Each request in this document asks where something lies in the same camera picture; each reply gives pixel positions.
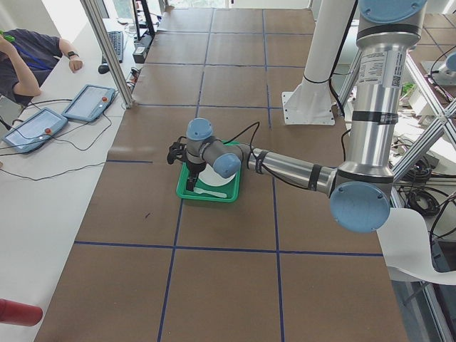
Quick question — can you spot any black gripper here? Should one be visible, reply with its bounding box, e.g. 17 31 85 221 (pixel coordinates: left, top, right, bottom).
186 161 206 192

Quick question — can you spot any translucent plastic fork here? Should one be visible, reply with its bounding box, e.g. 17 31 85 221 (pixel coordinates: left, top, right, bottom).
193 187 227 198

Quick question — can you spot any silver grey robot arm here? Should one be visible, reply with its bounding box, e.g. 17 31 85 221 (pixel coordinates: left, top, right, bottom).
183 1 426 232

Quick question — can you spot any white round plate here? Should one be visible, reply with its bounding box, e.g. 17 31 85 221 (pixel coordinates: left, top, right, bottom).
199 167 236 187

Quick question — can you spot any green plastic tray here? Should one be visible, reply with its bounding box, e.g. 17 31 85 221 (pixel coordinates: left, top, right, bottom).
176 138 241 203

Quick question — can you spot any blue teach pendant far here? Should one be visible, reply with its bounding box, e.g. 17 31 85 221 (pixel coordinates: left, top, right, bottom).
62 84 115 123

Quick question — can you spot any blue teach pendant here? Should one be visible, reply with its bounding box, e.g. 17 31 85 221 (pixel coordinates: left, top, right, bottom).
2 108 68 153
62 84 115 123

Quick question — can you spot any black computer mouse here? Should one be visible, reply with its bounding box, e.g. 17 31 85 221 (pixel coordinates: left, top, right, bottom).
98 63 110 74

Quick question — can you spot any black keyboard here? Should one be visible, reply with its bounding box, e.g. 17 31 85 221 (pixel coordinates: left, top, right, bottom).
108 31 124 63

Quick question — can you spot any blue teach pendant near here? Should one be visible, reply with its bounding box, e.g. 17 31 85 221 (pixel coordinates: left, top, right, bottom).
2 108 68 153

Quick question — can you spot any seated person in grey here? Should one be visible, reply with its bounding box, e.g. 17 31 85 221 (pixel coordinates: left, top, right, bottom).
1 28 83 107

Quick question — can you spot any white paper sheet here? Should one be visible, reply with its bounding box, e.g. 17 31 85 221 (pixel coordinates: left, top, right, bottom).
377 208 455 286

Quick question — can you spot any red cylinder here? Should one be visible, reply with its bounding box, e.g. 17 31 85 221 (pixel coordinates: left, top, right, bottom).
1 299 43 326

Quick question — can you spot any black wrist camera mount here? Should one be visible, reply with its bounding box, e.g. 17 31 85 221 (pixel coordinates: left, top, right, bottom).
167 141 186 165

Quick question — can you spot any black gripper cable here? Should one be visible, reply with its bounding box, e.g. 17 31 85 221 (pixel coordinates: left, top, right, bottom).
222 121 261 157

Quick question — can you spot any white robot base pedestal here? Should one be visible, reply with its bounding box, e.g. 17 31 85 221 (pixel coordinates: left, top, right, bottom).
281 0 358 125

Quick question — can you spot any aluminium frame post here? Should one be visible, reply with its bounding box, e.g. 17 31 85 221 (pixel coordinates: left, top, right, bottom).
81 0 134 108

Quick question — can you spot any bundle of black cables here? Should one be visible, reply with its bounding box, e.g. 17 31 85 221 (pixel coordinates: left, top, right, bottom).
395 156 456 218

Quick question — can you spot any aluminium frame strut right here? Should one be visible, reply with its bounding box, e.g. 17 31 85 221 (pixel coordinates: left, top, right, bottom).
392 101 455 185

